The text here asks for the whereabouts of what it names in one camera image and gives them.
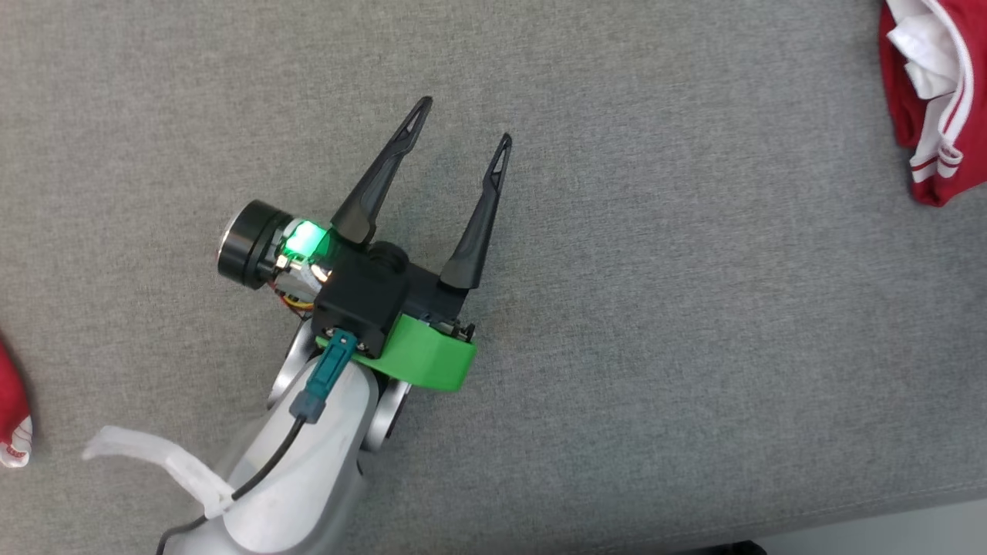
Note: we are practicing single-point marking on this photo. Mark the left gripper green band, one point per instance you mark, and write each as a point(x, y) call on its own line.
point(432, 356)

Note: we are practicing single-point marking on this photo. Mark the red shorts white waistband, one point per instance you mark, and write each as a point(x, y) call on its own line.
point(11, 408)

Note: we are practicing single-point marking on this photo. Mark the red white numbered jersey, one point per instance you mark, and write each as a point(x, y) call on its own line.
point(956, 100)

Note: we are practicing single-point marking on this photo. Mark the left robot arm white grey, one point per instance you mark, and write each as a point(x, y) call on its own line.
point(308, 478)

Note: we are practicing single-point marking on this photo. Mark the grey fabric sofa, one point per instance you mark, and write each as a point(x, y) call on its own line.
point(655, 347)

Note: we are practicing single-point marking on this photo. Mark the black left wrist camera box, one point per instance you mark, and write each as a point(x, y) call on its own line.
point(362, 301)

